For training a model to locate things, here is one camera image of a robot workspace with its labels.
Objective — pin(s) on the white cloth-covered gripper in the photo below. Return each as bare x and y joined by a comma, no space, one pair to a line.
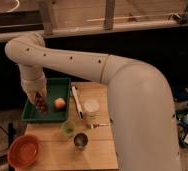
32,87

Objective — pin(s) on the dark purple grape bunch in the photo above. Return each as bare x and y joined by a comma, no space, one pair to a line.
40,103

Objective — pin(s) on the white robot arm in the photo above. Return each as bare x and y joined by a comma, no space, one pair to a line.
139,98

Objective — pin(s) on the red plastic bowl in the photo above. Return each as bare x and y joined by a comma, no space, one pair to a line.
24,151

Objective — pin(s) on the green plastic tray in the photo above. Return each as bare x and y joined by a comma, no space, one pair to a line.
56,88

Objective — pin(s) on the peach coloured fruit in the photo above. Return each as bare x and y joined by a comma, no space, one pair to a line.
59,103

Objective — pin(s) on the small green cup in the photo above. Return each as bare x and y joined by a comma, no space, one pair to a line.
68,128

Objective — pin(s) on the metal steel cup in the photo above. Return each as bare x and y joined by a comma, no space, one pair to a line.
80,141

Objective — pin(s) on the dark blue device on floor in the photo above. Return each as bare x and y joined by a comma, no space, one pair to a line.
180,94

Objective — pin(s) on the white handled knife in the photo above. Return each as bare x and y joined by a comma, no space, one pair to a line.
78,106

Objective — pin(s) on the wooden railing frame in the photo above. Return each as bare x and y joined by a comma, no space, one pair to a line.
62,18

